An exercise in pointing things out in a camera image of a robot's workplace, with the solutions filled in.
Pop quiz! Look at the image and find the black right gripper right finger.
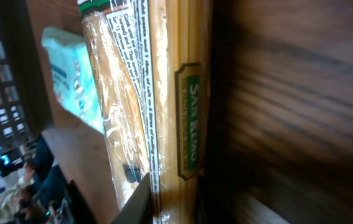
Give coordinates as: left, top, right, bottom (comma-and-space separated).
195, 175, 235, 224

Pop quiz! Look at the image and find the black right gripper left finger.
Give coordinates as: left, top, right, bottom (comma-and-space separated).
111, 174, 153, 224

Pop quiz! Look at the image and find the teal wipes packet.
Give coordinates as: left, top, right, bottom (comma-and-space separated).
41, 27, 104, 134

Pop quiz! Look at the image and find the red San Remo spaghetti pack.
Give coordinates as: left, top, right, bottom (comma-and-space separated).
78, 0, 213, 223

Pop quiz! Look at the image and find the seated person in background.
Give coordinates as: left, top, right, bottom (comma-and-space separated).
0, 136, 65, 223

